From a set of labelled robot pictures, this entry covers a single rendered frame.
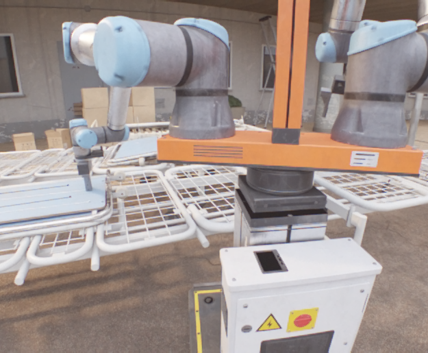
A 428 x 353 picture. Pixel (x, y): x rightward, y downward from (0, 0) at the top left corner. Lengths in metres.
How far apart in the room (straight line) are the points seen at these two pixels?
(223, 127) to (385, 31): 0.34
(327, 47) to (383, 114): 0.28
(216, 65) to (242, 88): 7.51
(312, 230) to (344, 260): 0.09
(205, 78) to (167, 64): 0.09
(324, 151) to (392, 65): 0.19
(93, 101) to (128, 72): 4.15
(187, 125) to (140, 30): 0.19
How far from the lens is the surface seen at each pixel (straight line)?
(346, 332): 0.66
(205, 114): 0.52
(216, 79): 0.53
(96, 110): 4.61
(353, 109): 0.56
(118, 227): 1.18
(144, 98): 4.74
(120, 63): 0.45
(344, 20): 0.77
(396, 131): 0.56
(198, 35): 0.53
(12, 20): 7.52
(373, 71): 0.55
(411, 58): 0.58
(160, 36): 0.48
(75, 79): 7.08
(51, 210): 1.21
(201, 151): 0.51
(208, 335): 0.92
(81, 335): 1.39
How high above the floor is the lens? 1.00
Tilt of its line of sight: 19 degrees down
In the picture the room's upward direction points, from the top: straight up
